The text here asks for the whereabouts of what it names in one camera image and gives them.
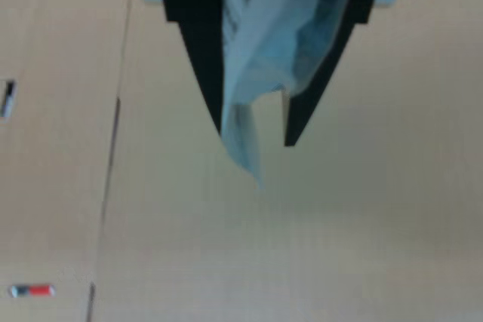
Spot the white gauze packet clear-backed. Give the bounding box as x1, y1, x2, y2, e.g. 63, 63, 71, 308
220, 0, 363, 191

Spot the brown cardboard sheet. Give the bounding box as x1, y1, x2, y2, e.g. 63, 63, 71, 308
86, 0, 483, 322

